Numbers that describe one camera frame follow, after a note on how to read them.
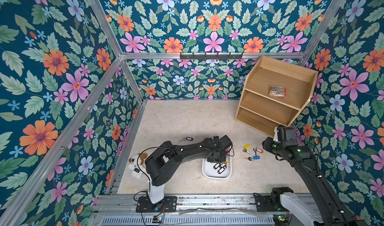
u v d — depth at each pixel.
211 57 0.93
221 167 0.86
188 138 0.99
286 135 0.58
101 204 0.75
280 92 0.78
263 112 0.91
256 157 0.90
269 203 0.73
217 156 0.74
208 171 0.84
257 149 0.93
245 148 0.93
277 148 0.65
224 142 0.69
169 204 0.74
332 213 0.39
